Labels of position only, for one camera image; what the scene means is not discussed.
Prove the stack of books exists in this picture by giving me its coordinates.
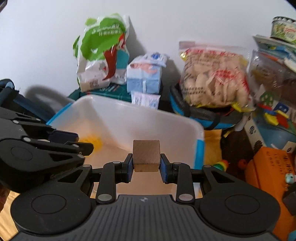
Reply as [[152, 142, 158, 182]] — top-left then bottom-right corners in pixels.
[[253, 35, 295, 72]]

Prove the white plastic storage bin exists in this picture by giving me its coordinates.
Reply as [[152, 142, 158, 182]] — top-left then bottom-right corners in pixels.
[[46, 94, 206, 200]]

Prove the green white snack bag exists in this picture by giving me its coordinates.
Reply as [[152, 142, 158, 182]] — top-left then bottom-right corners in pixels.
[[73, 14, 130, 92]]

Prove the dark blue chair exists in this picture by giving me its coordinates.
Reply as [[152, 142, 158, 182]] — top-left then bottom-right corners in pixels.
[[1, 79, 54, 123]]

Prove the yellow toy brick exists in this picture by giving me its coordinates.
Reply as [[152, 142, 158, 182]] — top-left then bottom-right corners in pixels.
[[79, 135, 103, 156]]

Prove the blue toy box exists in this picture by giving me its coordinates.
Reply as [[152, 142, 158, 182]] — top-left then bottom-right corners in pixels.
[[244, 114, 295, 153]]

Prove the yellow cloth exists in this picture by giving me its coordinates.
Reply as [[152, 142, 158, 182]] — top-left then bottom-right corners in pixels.
[[204, 130, 222, 165]]

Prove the light blue tissue pack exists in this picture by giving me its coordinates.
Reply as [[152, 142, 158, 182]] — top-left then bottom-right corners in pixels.
[[126, 52, 168, 94]]

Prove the orange cardboard box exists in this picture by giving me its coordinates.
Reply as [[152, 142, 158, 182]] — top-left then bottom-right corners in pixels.
[[245, 147, 295, 240]]

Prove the small white wipes packet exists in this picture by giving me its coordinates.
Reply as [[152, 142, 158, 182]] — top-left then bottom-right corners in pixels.
[[131, 91, 161, 109]]

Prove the clear bag of crackers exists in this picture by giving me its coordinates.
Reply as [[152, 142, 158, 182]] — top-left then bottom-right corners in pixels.
[[179, 41, 253, 113]]

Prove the brown wooden cube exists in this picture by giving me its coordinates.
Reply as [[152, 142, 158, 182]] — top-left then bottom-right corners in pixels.
[[132, 140, 161, 172]]

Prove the round decorated tin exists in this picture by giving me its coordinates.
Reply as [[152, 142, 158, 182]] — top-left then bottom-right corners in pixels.
[[271, 16, 296, 45]]

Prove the red ball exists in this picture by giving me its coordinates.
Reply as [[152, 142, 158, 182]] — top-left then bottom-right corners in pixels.
[[237, 159, 248, 170]]

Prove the blue black helmet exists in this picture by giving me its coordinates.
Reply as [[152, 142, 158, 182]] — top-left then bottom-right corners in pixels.
[[169, 83, 243, 130]]

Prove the clear bag of puzzle toys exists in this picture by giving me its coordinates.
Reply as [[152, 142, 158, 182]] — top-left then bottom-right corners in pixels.
[[249, 50, 295, 133]]

